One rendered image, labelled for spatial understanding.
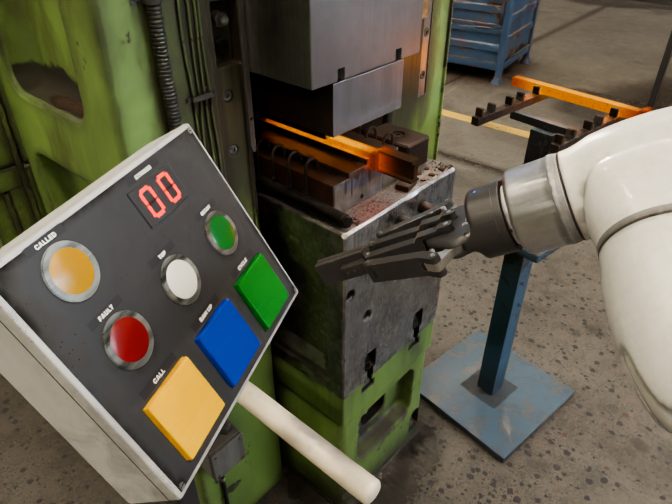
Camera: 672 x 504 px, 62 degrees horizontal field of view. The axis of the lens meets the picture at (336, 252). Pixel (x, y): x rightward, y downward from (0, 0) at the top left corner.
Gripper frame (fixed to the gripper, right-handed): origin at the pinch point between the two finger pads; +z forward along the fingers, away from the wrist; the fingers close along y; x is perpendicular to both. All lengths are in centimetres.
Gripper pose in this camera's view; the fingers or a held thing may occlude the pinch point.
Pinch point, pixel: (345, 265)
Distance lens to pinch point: 67.0
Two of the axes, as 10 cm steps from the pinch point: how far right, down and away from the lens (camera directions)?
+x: -4.8, -7.9, -3.7
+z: -8.3, 2.7, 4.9
